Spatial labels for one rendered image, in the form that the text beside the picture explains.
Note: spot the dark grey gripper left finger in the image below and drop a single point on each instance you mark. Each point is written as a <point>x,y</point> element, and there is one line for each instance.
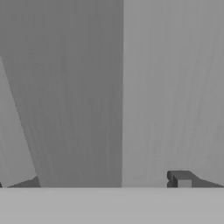
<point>31,183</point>

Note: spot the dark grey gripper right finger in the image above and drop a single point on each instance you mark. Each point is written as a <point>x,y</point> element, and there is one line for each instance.
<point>182,178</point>

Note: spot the grey steel fridge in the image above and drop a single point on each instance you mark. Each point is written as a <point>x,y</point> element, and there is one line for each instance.
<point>87,87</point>

